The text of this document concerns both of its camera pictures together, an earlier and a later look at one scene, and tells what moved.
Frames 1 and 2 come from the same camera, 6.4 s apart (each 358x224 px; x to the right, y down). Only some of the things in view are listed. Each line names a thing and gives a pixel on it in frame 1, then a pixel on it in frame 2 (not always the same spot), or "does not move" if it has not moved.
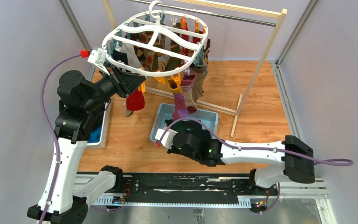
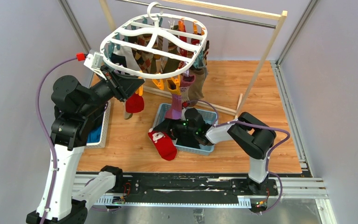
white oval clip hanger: [145, 45] does not move
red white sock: [135, 101] does not move
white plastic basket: [102, 143] does not move
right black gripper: [172, 150] to [175, 126]
